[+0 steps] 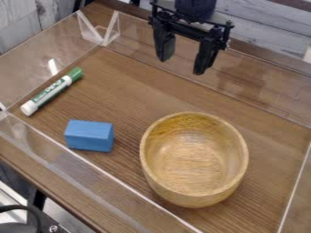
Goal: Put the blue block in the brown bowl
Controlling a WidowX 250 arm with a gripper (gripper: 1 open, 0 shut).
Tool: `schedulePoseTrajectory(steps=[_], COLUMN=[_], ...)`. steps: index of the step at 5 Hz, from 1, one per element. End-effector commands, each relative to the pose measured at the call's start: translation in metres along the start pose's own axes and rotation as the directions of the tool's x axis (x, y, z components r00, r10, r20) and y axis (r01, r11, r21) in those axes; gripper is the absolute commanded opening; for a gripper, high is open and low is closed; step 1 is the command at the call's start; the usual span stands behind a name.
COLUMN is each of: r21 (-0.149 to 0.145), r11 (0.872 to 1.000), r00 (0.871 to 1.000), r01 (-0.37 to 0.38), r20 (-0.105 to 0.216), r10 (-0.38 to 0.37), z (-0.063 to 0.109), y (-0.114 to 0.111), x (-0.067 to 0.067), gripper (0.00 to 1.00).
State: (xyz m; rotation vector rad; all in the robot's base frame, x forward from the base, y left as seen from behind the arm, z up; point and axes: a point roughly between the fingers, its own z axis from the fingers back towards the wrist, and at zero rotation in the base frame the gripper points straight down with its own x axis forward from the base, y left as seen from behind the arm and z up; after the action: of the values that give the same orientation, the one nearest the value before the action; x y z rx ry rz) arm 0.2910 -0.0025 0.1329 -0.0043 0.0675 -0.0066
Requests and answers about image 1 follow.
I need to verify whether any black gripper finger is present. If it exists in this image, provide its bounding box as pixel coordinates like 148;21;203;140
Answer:
154;25;176;62
194;37;219;76

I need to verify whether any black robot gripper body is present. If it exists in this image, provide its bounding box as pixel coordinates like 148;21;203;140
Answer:
150;0;235;50

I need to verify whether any blue rectangular block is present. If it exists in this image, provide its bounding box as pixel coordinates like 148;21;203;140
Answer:
64;119;115;152

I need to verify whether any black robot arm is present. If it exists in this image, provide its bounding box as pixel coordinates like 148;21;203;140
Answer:
148;0;235;76

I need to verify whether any light brown wooden bowl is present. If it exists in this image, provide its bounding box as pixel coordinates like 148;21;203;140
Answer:
140;111;250;208

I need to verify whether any green and white marker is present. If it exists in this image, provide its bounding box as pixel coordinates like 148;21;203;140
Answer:
20;67;83;116

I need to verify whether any black table frame bracket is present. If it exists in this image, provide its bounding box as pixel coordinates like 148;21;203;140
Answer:
27;188;68;233

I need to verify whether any black cable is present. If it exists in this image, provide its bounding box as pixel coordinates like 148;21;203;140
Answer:
0;204;44;233

